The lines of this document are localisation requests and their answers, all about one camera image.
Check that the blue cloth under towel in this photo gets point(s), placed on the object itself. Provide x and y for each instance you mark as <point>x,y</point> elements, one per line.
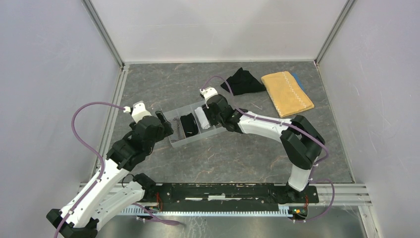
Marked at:
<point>298,81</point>

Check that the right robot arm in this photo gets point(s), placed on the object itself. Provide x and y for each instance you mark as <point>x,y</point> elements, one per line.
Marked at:
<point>300,140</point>

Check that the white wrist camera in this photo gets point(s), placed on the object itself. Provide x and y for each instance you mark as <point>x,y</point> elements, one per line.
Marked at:
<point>207,93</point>
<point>138,111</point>

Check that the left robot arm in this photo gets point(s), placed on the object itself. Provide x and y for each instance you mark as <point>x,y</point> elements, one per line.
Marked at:
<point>91,209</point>

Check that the clear plastic organizer box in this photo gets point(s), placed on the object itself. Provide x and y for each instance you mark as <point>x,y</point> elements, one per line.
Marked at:
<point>202,134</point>

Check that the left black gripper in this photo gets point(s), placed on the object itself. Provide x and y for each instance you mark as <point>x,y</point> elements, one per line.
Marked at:
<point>166,126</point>

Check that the folded yellow towel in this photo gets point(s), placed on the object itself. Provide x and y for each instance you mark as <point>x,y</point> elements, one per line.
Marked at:
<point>286,94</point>

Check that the white underwear black waistband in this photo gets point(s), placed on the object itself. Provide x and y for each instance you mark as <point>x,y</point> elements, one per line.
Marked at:
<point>202,119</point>

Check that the black underwear beige waistband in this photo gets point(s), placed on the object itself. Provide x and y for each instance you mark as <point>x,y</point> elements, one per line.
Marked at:
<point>189,125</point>

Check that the grey striped rolled cloth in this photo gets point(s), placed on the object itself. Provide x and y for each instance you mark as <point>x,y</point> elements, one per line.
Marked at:
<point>178,131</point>

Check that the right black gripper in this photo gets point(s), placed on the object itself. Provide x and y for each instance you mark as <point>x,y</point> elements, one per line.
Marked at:
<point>207,112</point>

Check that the aluminium frame rail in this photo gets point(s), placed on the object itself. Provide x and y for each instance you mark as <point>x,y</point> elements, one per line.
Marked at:
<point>342,194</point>

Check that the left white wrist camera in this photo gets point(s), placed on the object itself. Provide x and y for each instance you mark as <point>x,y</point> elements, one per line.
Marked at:
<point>138,111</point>

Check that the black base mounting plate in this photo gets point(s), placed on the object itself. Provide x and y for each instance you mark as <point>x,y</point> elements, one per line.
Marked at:
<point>226,197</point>

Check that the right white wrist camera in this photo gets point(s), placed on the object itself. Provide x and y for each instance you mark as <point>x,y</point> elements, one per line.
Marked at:
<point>207,93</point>

